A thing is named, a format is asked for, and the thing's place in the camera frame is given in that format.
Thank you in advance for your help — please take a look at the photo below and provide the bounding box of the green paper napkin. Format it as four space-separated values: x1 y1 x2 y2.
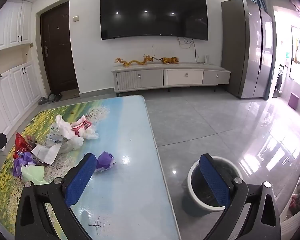
21 165 49 185

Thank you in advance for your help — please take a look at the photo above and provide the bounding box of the dark brown door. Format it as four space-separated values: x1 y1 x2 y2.
40 1 80 95

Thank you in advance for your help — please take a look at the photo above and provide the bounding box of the blue curtain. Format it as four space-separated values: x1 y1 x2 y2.
247 0 268 13

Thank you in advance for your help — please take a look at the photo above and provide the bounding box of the white lower cabinet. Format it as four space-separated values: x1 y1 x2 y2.
0 62 42 135

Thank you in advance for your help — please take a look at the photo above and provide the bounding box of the white television stand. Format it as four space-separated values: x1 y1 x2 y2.
111 62 232 93

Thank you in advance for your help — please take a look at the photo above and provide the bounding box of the grey double door fridge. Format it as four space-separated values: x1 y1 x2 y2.
221 0 274 99

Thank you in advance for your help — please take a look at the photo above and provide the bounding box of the large black television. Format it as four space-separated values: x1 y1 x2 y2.
100 0 209 41

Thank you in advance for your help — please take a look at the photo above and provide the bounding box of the white cabinet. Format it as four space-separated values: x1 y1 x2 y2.
0 62 42 135
0 0 33 54

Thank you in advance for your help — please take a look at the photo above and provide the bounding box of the washing machine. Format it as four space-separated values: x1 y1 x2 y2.
272 66 285 98

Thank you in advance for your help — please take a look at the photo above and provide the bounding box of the red brown snack packet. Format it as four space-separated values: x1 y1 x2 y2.
14 132 39 159

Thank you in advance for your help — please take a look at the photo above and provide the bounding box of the pink packet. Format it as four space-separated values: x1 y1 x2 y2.
71 115 93 137

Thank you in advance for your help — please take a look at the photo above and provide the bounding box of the large window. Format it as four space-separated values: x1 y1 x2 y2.
290 25 300 90

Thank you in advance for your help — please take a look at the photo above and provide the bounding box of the white paper sheet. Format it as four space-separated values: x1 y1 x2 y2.
31 145 62 165

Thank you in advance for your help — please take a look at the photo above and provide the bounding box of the round grey trash bin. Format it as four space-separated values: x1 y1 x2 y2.
182 156 243 217

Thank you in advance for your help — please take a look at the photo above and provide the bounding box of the purple plastic wrapper pile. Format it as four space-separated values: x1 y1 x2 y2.
13 151 38 178

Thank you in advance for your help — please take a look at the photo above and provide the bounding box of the white tissue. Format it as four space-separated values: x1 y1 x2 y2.
81 127 99 140

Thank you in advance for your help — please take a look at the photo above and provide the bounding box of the white printed plastic bag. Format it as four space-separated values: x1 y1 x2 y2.
46 115 73 148

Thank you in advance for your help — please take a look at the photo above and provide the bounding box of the television cable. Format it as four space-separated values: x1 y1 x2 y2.
177 37 198 62

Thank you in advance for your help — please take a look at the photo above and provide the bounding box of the brown door mat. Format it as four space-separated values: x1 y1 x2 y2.
65 88 80 98

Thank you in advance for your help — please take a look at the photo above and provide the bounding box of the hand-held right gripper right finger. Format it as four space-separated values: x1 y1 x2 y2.
199 154 282 240

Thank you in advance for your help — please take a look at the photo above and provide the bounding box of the golden dragon figurine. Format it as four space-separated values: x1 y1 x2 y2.
115 54 154 68

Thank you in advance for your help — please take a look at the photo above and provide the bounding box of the purple stool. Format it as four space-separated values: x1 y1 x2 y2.
289 92 300 109

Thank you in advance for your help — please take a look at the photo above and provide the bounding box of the dark slipper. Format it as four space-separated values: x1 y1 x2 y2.
48 92 63 103

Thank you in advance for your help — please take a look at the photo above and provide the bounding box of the white upper cabinet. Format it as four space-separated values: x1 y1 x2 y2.
0 0 33 54

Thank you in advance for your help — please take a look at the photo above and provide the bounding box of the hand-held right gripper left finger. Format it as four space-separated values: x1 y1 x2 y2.
14 152 98 240

